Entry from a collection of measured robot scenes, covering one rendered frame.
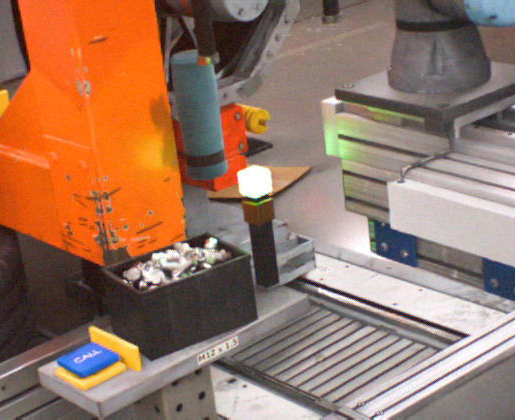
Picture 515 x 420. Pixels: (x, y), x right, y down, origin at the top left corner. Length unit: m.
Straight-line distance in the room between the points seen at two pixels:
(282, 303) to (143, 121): 0.38
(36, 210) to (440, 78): 0.81
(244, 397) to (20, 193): 0.64
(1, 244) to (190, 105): 0.48
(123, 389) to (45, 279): 1.62
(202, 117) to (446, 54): 0.84
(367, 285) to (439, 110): 1.28
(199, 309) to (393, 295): 1.03
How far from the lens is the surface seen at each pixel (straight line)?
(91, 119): 1.93
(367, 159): 1.87
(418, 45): 1.74
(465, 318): 2.71
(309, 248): 2.94
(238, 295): 1.90
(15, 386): 2.07
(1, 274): 2.19
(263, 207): 1.98
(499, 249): 1.56
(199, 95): 2.44
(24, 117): 2.16
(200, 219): 2.86
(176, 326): 1.86
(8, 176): 2.23
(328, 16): 2.54
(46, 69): 2.00
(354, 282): 2.91
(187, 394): 1.93
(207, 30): 2.31
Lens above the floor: 1.31
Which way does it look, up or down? 21 degrees down
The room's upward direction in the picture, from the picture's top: 7 degrees counter-clockwise
